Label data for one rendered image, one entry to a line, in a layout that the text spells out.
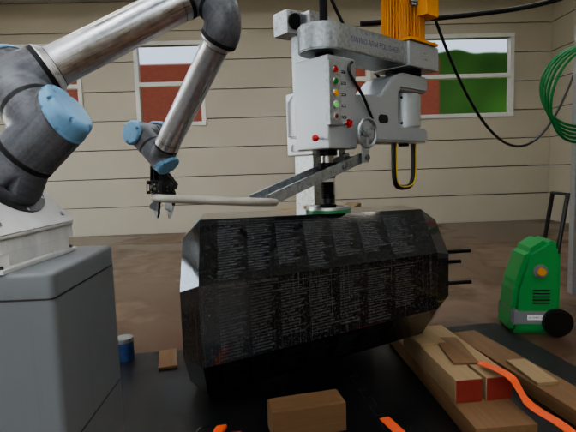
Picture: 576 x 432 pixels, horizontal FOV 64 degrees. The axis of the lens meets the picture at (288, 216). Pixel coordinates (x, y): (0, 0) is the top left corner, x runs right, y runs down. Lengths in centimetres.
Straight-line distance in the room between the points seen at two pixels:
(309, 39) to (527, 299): 204
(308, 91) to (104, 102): 683
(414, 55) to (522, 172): 686
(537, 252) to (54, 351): 268
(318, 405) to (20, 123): 142
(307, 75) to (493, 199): 722
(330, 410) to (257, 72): 703
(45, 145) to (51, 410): 62
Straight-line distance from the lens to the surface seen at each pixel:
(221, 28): 148
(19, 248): 126
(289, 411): 194
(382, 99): 247
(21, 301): 121
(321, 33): 221
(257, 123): 827
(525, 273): 318
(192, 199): 160
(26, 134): 129
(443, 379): 220
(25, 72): 140
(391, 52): 255
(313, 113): 219
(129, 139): 180
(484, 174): 907
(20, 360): 125
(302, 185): 205
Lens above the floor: 106
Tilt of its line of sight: 6 degrees down
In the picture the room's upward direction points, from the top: 2 degrees counter-clockwise
